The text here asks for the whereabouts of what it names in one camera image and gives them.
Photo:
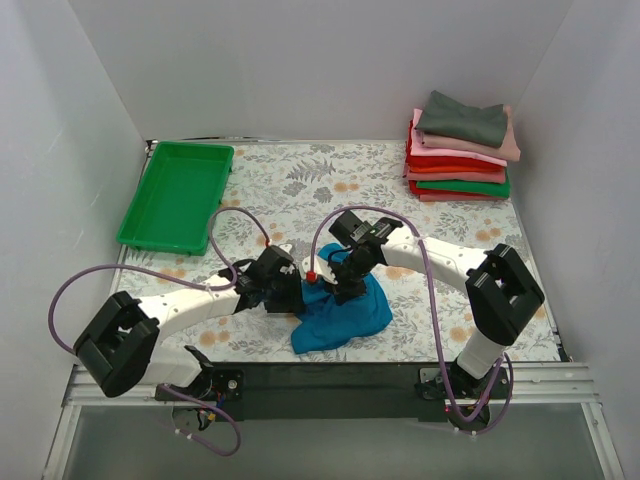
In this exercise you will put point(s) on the bottom pink folded t shirt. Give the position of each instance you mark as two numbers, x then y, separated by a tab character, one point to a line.
455	196

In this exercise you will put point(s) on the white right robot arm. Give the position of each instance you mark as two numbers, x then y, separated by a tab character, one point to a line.
502	292

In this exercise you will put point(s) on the red folded t shirt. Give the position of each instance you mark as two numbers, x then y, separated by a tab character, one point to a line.
415	162

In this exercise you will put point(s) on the grey folded t shirt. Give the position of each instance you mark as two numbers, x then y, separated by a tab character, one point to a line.
444	116

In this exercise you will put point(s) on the salmon folded t shirt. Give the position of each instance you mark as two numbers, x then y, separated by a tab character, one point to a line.
497	178

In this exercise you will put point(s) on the blue t shirt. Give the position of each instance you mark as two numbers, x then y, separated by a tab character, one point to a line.
325	325

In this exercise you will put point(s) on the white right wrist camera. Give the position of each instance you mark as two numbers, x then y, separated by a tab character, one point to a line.
315	269

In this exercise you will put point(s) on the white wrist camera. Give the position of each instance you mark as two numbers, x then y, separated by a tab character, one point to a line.
279	259
315	269

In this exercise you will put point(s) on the light pink folded t shirt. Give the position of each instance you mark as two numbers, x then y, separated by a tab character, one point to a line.
416	149

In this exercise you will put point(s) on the orange folded t shirt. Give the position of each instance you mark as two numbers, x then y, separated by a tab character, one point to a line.
450	170

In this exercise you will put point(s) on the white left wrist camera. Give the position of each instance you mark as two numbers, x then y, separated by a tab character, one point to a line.
279	259

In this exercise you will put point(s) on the aluminium frame rail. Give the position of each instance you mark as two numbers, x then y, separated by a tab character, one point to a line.
339	421

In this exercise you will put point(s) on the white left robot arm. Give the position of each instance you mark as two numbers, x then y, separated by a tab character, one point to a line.
123	345

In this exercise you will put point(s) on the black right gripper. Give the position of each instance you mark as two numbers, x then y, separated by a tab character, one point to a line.
347	288

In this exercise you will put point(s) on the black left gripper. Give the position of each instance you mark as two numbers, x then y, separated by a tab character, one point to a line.
292	295

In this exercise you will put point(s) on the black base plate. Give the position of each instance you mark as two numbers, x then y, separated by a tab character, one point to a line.
287	391

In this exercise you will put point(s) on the green folded t shirt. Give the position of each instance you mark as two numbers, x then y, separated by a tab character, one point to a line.
499	190

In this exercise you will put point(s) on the green plastic tray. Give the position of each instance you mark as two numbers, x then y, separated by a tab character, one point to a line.
180	189

